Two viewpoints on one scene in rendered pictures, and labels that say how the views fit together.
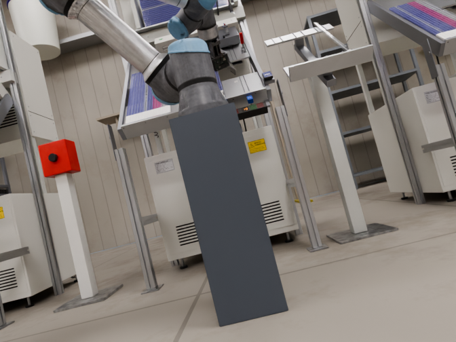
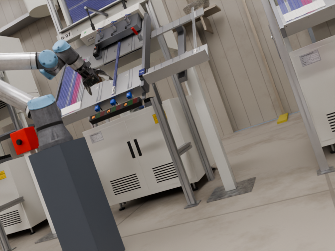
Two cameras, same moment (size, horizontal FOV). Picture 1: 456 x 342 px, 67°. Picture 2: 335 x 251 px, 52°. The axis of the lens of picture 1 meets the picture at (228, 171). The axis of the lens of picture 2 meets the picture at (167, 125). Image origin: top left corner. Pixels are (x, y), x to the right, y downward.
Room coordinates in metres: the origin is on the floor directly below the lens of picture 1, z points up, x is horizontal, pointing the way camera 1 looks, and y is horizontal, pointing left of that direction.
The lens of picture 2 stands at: (-0.29, -0.93, 0.49)
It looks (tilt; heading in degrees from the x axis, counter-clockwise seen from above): 1 degrees down; 19
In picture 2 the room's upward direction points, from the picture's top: 20 degrees counter-clockwise
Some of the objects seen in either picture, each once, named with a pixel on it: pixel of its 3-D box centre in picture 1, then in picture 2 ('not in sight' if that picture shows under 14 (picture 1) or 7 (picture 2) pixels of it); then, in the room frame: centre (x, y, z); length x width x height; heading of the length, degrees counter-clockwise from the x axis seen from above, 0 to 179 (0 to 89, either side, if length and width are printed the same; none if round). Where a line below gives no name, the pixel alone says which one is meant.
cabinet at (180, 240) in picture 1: (224, 197); (156, 150); (2.13, 0.06, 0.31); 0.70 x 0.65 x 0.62; 88
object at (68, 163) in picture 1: (73, 219); (40, 181); (1.69, 0.79, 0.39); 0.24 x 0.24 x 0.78; 88
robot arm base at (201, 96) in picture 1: (201, 101); (53, 135); (0.98, 0.02, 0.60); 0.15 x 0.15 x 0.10
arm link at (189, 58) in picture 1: (190, 64); (44, 110); (0.99, 0.03, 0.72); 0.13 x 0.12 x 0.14; 32
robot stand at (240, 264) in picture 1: (229, 210); (78, 204); (0.98, 0.02, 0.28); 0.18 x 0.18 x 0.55; 87
